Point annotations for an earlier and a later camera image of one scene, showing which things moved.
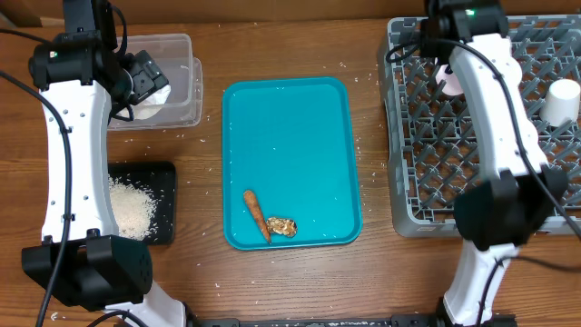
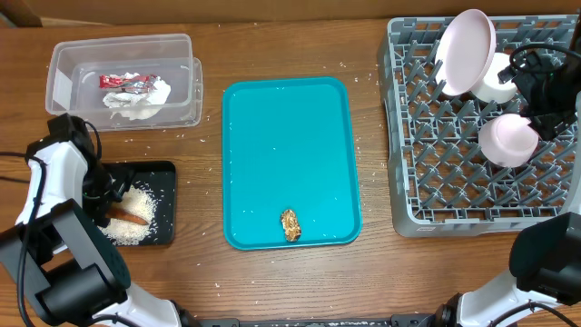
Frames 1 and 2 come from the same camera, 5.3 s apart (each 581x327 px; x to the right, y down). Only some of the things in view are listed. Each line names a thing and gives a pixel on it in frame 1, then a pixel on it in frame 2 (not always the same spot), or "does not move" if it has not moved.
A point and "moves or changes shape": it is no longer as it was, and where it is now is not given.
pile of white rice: x=132 y=208 does not move
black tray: x=160 y=179 does not move
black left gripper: x=148 y=76 → x=121 y=181
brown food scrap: x=280 y=225 moves or changes shape
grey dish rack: x=433 y=147 does not move
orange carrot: x=252 y=202 → x=120 y=214
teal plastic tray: x=291 y=163 does not move
